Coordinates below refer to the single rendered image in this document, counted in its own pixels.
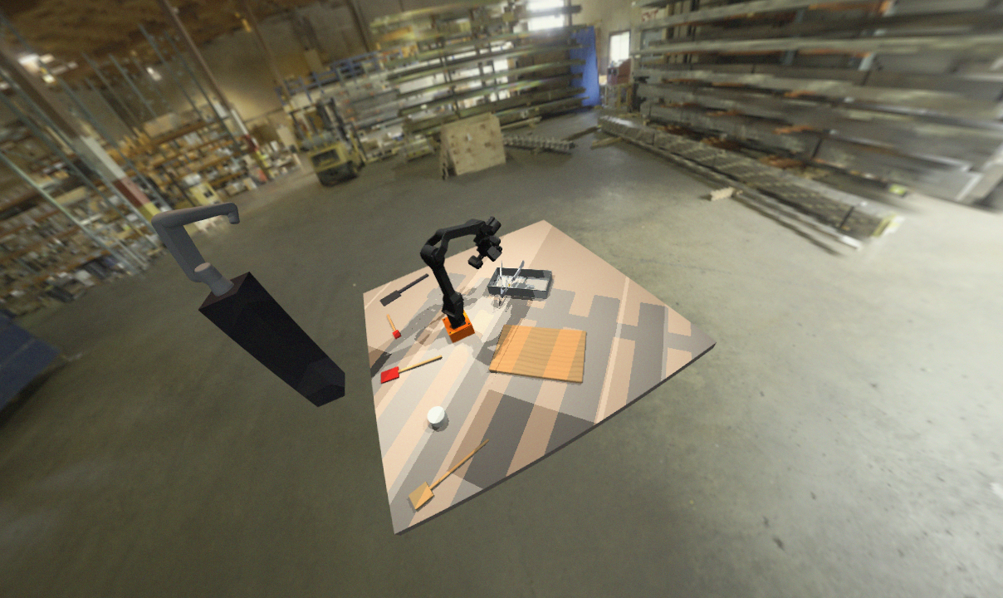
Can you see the white cylinder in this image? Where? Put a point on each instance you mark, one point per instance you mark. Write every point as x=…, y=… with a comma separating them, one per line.
x=437, y=417

